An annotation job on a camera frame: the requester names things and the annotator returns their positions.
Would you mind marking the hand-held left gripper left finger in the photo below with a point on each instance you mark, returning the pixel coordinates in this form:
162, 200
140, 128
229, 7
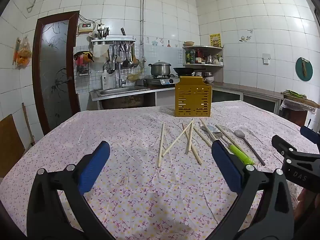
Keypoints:
95, 166

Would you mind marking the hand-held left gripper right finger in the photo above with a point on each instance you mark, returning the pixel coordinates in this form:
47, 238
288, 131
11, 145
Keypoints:
226, 166

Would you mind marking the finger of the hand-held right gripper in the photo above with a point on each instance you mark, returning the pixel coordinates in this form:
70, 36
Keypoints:
310, 133
283, 146

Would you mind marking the yellow perforated utensil holder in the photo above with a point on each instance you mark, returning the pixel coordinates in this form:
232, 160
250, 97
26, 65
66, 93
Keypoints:
192, 97

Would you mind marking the row of hanging kitchen utensils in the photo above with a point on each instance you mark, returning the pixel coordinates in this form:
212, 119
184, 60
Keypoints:
125, 55

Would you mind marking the plastic-covered wooden stand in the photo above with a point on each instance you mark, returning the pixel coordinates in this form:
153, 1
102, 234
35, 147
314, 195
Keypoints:
295, 113

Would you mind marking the wooden cutting board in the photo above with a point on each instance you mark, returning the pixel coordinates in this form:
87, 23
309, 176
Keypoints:
308, 103

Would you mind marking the pink floral tablecloth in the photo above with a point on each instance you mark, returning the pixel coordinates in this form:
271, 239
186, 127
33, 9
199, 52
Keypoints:
120, 135

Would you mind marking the green vegetables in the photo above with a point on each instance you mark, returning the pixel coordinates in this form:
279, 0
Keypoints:
296, 94

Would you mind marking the green round cutting board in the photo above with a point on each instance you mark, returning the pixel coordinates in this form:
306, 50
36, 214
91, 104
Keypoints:
308, 70

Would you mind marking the kitchen counter cabinet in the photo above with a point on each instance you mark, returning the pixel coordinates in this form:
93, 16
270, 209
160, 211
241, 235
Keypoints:
237, 91

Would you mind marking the steel sink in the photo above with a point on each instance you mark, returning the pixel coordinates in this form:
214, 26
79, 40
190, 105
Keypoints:
122, 91

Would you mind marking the white soap dispenser bottle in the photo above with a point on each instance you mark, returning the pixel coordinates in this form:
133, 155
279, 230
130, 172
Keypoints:
105, 82

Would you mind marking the leaning wooden board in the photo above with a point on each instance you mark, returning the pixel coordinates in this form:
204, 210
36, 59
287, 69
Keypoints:
10, 142

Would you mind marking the stack of small bowls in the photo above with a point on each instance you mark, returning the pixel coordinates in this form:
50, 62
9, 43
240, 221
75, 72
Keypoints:
209, 78

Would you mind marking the steel faucet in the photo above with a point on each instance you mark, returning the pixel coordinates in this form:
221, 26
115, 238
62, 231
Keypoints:
120, 76

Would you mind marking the brown frosted glass door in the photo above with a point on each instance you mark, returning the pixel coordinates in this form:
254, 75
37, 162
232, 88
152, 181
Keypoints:
55, 80

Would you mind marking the small steel pot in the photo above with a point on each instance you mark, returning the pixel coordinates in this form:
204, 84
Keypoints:
140, 82

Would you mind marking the black wok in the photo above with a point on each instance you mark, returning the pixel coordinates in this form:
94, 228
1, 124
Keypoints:
185, 70

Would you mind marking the steel gas stove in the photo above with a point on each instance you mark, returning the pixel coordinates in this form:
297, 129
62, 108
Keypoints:
160, 81

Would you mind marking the red and yellow gloves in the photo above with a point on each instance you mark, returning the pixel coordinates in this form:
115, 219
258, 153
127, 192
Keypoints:
83, 56

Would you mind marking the white hanging cloth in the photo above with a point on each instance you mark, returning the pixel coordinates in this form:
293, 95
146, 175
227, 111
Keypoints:
100, 53

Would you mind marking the row of condiment bottles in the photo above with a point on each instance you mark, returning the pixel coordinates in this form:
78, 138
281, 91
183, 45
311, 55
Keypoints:
193, 57

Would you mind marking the steel pot with lid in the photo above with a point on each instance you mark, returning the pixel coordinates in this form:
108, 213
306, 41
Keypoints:
160, 68

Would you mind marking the beige bowl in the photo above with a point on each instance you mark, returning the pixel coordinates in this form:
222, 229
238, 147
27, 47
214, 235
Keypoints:
189, 43

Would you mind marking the orange plastic bag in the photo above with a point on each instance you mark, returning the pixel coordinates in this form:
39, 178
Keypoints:
23, 55

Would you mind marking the knife holder with knives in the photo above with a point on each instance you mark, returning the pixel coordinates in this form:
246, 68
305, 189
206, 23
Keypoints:
103, 33

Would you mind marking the beige controller box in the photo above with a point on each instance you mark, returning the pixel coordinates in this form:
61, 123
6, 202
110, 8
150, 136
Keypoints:
85, 27

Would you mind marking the corner wall shelf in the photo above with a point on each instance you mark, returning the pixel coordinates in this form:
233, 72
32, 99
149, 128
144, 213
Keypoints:
217, 66

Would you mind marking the white wall hooks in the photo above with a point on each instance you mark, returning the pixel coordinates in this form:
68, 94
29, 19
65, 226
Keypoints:
245, 39

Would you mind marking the yellow wall poster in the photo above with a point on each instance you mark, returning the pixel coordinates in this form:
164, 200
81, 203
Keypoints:
215, 40

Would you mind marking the steel wall rack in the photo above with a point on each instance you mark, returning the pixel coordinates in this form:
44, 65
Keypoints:
112, 40

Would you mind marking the white wall socket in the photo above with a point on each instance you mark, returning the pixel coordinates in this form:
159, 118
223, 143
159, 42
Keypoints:
100, 27

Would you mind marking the grey wall pipe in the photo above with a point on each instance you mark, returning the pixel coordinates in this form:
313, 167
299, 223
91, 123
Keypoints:
142, 17

